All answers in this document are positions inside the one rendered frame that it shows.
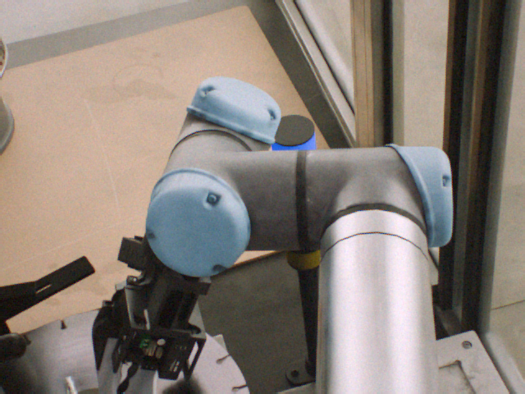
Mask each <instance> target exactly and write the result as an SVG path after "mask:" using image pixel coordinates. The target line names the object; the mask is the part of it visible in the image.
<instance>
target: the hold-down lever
mask: <svg viewBox="0 0 525 394"><path fill-rule="evenodd" d="M26 348H27V344H26V340H25V339H24V337H23V336H22V335H21V334H19V333H16V332H12V333H9V334H6V335H3V336H0V364H2V363H6V362H8V361H12V360H17V359H19V358H21V357H22V356H23V355H24V354H25V353H26Z"/></svg>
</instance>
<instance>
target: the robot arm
mask: <svg viewBox="0 0 525 394"><path fill-rule="evenodd" d="M186 111H187V112H188V113H187V116H186V118H185V121H184V123H183V126H182V127H181V130H180V134H179V136H178V138H177V140H176V142H175V144H174V146H173V148H172V152H171V156H170V157H169V160H168V163H167V165H166V168H165V170H164V172H163V174H162V176H161V177H160V178H159V180H158V181H157V182H156V185H155V187H154V189H153V192H152V194H151V199H150V204H149V206H148V214H147V217H146V223H145V234H144V236H143V237H141V236H135V238H134V239H133V238H127V237H122V240H121V246H120V249H119V253H118V256H117V260H119V261H121V262H123V263H126V264H128V265H127V267H128V268H132V269H134V270H135V271H136V272H138V273H141V274H140V275H139V276H134V275H128V276H127V279H126V280H124V281H122V282H118V283H117V284H115V291H116V292H115V293H114V294H113V295H112V297H111V300H103V305H102V308H101V310H100V311H99V313H98V315H97V317H96V318H95V320H94V323H93V326H92V341H93V347H94V356H95V362H96V363H95V368H96V374H97V380H98V390H99V393H100V394H122V393H126V394H156V389H157V379H158V377H159V378H162V379H168V380H174V381H176V380H177V379H178V377H179V376H180V371H182V372H183V375H184V380H185V383H188V382H189V380H190V377H191V375H192V373H193V371H194V368H195V366H196V364H197V363H198V360H199V357H200V355H201V351H202V349H203V346H204V344H205V342H206V340H207V338H206V334H205V331H204V327H203V320H202V316H201V313H200V309H199V305H198V301H197V300H198V298H199V295H204V296H205V295H206V294H207V293H208V289H209V287H210V286H211V284H212V283H211V281H210V277H209V276H212V275H216V274H218V273H220V272H222V271H223V270H227V269H228V268H230V267H231V266H233V265H234V264H235V263H236V262H237V260H238V259H239V257H240V256H241V255H242V254H243V253H244V252H252V251H287V250H320V257H319V274H320V280H319V303H318V325H317V370H316V392H315V394H441V390H440V382H439V372H438V363H437V353H436V334H435V324H434V314H433V304H432V295H431V277H430V266H429V257H428V249H429V248H430V247H438V246H443V245H446V244H447V243H448V242H450V239H451V237H452V232H453V189H452V176H451V169H450V161H449V159H448V157H447V155H446V153H445V152H443V151H442V150H440V149H438V148H434V147H399V146H398V145H396V144H387V145H385V146H384V147H377V148H354V149H310V150H278V151H269V149H270V148H271V144H274V142H275V140H274V136H275V133H276V130H277V127H278V125H279V124H280V121H281V110H280V108H279V106H278V105H277V103H276V101H275V100H274V99H273V98H272V97H271V96H270V95H269V94H268V93H266V92H265V91H263V90H260V89H259V88H257V87H255V86H254V85H251V84H249V83H246V82H244V81H242V80H237V79H235V78H230V77H225V76H214V77H209V78H207V79H205V80H204V81H203V82H202V83H201V84H200V85H199V87H198V88H197V90H196V92H195V94H194V97H193V99H192V102H191V104H190V105H189V106H188V107H187V109H186ZM196 342H197V345H198V350H197V352H196V354H195V357H194V359H193V362H192V364H191V365H190V364H189V357H190V355H191V353H192V350H193V349H194V345H195V344H196ZM123 364H127V365H130V367H129V368H128V369H127V376H126V378H125V379H124V381H123V382H122V383H120V384H119V385H118V387H117V389H116V385H117V384H118V383H119V382H120V381H121V367H122V365H123Z"/></svg>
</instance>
